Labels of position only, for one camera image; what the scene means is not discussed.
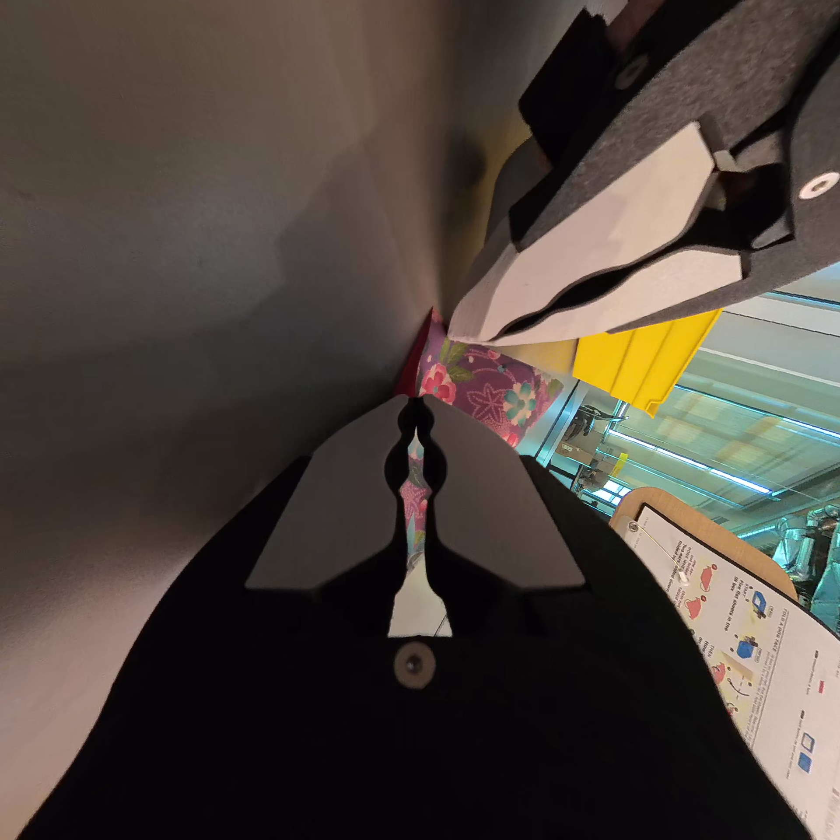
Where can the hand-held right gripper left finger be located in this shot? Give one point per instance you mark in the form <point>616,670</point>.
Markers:
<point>334,512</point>

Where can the wooden clipboard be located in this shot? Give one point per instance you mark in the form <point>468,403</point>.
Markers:
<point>715,531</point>

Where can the cluttered metal shelf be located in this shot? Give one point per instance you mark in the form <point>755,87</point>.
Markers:
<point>590,453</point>

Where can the silver foil duct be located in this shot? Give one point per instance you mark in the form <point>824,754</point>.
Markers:
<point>810,564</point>

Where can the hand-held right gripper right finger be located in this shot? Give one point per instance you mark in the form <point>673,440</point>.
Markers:
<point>499,512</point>

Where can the purple floral origami paper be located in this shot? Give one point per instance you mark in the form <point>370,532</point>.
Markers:
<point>485,387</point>

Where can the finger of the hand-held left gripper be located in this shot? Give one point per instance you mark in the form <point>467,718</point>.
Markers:
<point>656,292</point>
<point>610,210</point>

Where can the yellow plastic tray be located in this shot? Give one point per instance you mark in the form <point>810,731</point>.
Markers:
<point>636,361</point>

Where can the printed instruction sheet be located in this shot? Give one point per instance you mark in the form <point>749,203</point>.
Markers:
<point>761,656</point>

